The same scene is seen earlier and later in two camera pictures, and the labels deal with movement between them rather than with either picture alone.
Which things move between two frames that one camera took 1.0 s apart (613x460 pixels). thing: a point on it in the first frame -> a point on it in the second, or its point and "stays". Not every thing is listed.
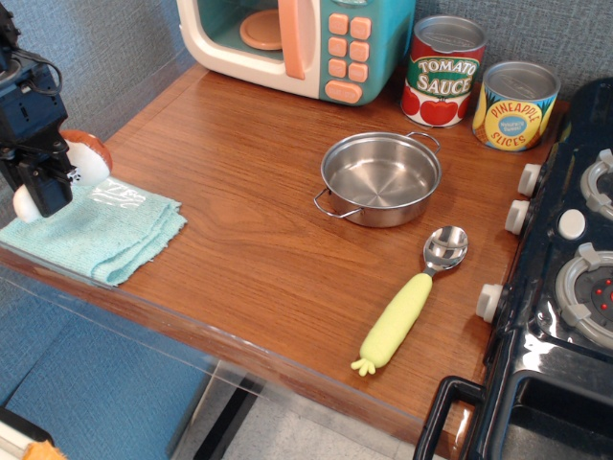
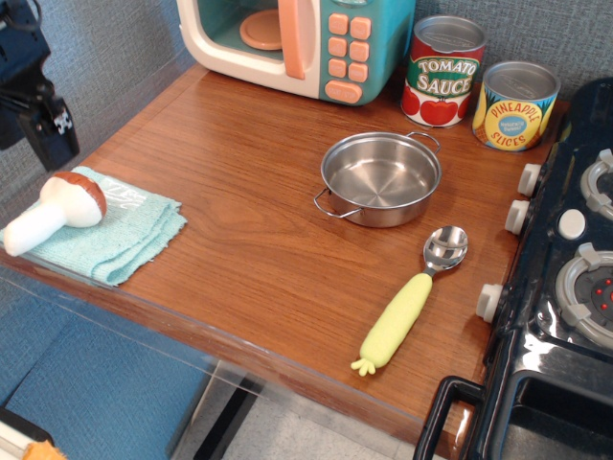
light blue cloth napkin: x=109 y=232 stays
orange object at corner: x=42 y=450 stays
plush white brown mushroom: x=89 y=157 -> x=70 y=198
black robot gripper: x=33 y=141 -> x=24 y=89
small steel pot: x=390 y=177 stays
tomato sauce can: x=444 y=59 stays
